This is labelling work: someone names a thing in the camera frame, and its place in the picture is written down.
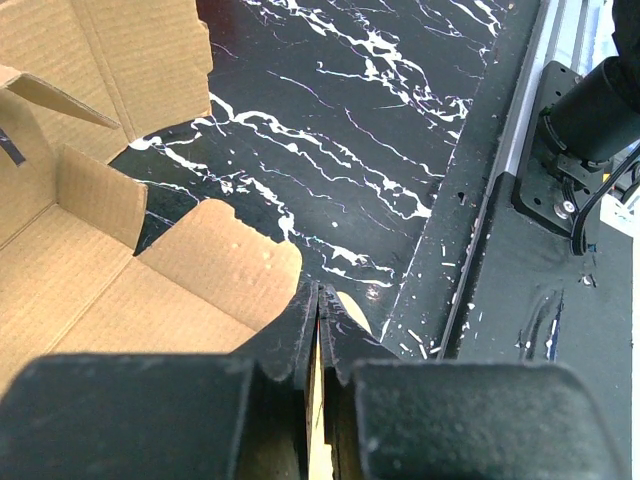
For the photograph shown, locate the aluminium front rail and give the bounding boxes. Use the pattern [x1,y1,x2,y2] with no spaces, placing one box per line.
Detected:
[439,1,632,365]

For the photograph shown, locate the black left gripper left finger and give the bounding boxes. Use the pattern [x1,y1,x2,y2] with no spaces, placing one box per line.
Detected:
[1,283,320,479]

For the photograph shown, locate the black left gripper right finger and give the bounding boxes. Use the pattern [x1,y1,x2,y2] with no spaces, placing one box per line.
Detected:
[318,285,630,479]

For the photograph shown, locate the brown cardboard box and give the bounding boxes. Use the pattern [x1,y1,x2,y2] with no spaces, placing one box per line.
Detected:
[0,0,374,480]

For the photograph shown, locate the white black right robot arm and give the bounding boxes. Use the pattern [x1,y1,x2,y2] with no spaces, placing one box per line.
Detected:
[539,1,639,172]

